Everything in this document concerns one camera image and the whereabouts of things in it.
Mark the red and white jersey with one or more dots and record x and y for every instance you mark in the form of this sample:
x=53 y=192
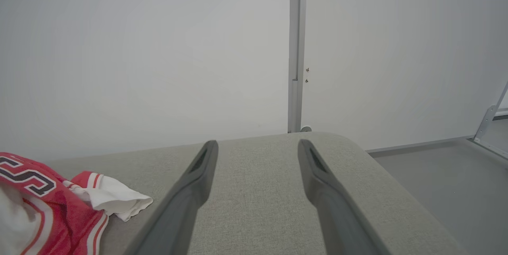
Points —
x=71 y=215

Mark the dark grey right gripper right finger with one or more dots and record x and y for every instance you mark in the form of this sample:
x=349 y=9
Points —
x=337 y=215

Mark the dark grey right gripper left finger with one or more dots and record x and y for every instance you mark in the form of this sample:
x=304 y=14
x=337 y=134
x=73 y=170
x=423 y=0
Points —
x=186 y=203

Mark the grey metal post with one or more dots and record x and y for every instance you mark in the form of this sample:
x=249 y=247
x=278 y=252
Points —
x=295 y=48

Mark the grey metal frame bracket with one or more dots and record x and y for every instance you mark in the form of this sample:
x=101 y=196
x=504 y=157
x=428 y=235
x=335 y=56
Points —
x=486 y=122

